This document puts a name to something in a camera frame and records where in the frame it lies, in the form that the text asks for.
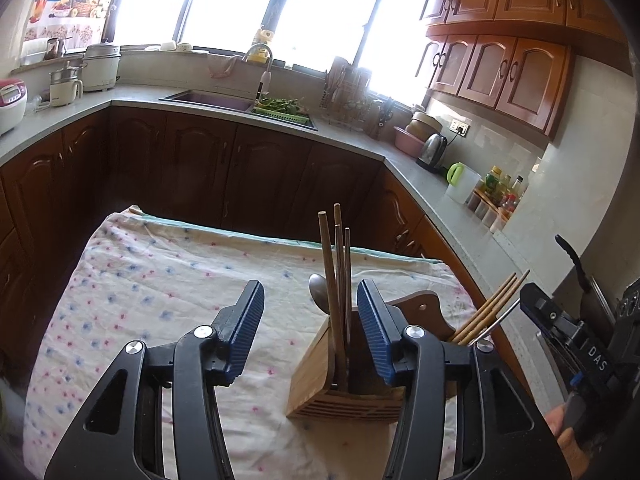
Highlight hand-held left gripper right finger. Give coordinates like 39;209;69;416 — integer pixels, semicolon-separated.
356;278;573;480

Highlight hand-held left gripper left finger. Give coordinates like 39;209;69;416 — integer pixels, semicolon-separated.
44;280;266;480

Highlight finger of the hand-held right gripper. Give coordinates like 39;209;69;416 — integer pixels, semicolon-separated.
519;282;582;349

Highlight metal chopstick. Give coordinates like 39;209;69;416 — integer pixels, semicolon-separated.
481;301;522;344

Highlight wooden chopstick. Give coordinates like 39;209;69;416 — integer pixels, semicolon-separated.
318;211;348;392
452;272;517;344
462;268;531;346

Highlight wooden utensil holder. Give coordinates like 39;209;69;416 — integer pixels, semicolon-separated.
285;292;482;421

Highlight person's right hand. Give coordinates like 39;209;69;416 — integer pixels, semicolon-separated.
545;406;592;479

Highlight metal spoon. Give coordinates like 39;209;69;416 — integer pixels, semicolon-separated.
308;273;334;319

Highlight floral tablecloth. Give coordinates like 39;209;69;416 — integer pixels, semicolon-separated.
22;205;482;480

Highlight clear spice jar rack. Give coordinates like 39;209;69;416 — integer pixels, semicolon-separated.
466;194;507;234

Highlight row of condiment bottles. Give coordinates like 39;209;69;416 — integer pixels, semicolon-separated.
481;164;529;222

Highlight dark wooden lower cabinets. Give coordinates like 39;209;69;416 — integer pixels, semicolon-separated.
0;105;501;391

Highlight stainless steel electric kettle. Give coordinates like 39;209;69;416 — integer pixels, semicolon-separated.
417;132;449;174

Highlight pink basin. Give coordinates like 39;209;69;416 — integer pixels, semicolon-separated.
393;126;426;152

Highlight grey kitchen countertop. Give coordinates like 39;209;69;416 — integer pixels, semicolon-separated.
0;82;576;356

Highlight beige ceramic pot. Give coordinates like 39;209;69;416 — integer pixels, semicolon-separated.
405;110;444;142

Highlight knife and scissors holder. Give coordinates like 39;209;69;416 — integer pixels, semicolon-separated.
370;98;396;139

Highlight green basket of vegetables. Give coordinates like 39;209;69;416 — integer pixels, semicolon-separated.
251;97;312;124

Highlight kitchen sink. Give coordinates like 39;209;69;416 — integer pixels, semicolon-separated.
160;89;257;114

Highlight dish rack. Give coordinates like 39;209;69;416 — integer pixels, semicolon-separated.
320;55;374;134

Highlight wooden upper cabinets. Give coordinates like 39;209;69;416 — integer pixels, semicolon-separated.
419;0;622;142

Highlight pink rag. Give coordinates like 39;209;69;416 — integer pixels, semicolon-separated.
208;56;242;80

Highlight curved kitchen faucet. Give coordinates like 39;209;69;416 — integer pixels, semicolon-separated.
242;43;275;99

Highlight steel lidded rice cooker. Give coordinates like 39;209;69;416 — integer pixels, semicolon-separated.
81;42;123;94

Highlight small white electric pot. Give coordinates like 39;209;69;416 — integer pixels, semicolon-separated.
48;61;84;108

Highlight white and red rice cooker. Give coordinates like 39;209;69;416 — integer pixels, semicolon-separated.
0;79;27;136

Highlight kitchen window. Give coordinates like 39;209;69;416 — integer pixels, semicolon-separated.
110;0;437;107

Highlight white pitcher green handle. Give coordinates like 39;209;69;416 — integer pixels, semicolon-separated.
445;161;482;205

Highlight tropical fruit wall poster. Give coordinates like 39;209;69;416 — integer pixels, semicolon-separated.
22;0;127;56

